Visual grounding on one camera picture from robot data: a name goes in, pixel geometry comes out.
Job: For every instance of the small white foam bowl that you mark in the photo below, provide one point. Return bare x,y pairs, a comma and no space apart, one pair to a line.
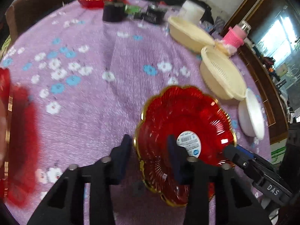
250,116

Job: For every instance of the black phone stand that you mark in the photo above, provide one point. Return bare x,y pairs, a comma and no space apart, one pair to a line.
218,25

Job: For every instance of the black round tin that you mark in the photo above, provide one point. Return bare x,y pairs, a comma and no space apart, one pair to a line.
154,14

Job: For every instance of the red gold-rimmed flower plate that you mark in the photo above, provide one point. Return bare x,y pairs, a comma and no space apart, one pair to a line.
197,122

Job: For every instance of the purple floral tablecloth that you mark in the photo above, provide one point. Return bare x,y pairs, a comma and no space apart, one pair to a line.
89,81

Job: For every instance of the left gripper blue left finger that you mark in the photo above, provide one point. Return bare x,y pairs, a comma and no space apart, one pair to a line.
119,158

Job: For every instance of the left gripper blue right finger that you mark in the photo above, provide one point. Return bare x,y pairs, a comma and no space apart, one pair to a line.
178,159

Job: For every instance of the dark mug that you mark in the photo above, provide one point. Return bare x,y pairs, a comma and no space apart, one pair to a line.
113,12

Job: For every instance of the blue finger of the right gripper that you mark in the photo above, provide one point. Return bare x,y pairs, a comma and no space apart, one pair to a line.
235,155
245,152

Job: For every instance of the white plastic jar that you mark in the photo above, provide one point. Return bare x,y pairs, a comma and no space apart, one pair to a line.
191,12

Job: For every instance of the brown armchair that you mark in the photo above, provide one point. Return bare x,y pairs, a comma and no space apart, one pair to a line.
23,14

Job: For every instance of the bagged snack bowl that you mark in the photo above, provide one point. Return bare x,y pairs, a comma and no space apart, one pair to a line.
226,49

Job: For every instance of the pink sleeved bottle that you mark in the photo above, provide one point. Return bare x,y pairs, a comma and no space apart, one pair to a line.
235,36

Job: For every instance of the cream plastic bowl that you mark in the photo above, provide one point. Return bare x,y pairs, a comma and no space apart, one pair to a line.
188,34
221,75

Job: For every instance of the red plate at table edge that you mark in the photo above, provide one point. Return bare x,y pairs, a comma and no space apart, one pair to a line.
19,142

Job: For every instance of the green packet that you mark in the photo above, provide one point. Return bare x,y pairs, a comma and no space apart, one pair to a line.
133,11

